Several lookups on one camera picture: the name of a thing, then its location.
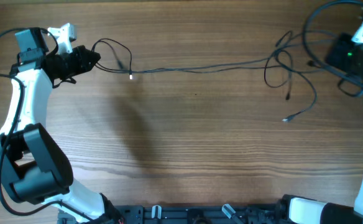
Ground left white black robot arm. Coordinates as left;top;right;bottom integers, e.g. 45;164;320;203
0;24;125;223

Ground black mounting rail base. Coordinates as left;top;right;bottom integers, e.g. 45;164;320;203
57;203;285;224

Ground thin black usb cable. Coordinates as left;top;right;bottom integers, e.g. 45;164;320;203
94;39;338;123

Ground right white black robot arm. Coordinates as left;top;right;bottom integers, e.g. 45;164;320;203
286;1;363;223

